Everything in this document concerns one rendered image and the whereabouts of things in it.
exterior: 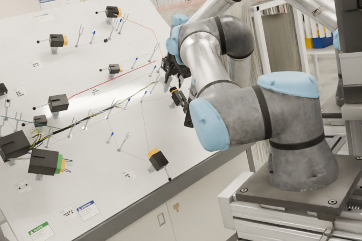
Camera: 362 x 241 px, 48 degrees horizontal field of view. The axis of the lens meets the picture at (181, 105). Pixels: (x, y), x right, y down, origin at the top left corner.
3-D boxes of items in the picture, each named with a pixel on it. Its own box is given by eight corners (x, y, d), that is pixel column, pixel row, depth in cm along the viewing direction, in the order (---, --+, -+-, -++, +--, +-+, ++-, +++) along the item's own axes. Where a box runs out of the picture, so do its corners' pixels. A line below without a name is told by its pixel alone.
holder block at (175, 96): (176, 106, 189) (180, 101, 185) (171, 97, 190) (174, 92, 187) (183, 104, 191) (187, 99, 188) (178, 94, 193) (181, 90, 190)
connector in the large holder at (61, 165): (56, 158, 148) (58, 154, 145) (64, 160, 149) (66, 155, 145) (54, 173, 144) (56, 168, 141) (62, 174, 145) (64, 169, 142)
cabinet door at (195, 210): (259, 214, 217) (246, 146, 207) (186, 274, 184) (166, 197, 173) (256, 212, 219) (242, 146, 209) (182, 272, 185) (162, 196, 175)
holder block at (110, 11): (91, 18, 205) (95, 5, 199) (112, 18, 211) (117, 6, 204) (93, 24, 203) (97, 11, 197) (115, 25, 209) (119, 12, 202)
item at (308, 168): (347, 161, 91) (342, 120, 88) (325, 195, 80) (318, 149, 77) (284, 156, 100) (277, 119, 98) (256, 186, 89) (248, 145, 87)
